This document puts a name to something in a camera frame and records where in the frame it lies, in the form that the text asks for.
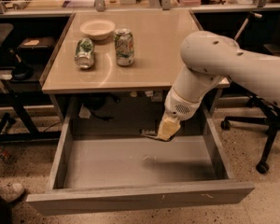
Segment white sneaker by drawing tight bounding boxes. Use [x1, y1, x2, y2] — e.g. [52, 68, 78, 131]
[0, 183, 25, 203]

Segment lying green soda can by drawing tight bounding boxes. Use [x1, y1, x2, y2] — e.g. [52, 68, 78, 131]
[75, 38, 95, 69]

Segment beige cabinet desk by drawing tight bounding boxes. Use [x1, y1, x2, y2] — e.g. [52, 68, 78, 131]
[39, 8, 231, 123]

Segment upright green soda can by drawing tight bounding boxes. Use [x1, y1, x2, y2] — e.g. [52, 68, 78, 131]
[114, 28, 134, 66]

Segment black office chair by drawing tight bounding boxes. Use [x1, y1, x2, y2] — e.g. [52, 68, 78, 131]
[220, 91, 280, 175]

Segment white paper bowl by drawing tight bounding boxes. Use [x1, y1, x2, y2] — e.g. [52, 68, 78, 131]
[80, 19, 115, 41]

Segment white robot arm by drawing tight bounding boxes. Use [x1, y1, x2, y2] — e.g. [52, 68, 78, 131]
[157, 31, 280, 141]

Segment dark chocolate rxbar wrapper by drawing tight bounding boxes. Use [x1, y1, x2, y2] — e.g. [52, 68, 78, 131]
[139, 129, 173, 142]

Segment black box with label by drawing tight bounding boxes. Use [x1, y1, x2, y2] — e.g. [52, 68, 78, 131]
[17, 36, 56, 59]

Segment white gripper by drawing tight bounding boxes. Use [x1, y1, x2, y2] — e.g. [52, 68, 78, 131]
[157, 89, 201, 141]

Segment open grey top drawer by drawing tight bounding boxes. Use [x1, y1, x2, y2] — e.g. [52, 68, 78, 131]
[27, 97, 254, 216]

